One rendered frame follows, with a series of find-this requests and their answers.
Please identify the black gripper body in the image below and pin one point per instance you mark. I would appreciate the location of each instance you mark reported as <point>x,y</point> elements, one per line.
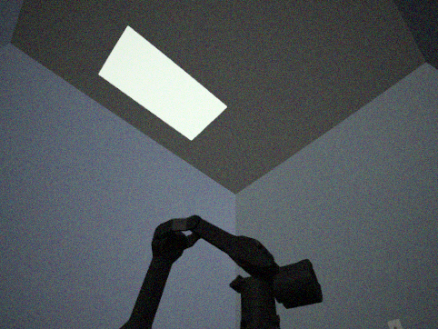
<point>259,318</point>

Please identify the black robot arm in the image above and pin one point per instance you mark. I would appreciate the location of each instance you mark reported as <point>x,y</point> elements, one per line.
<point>293,285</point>

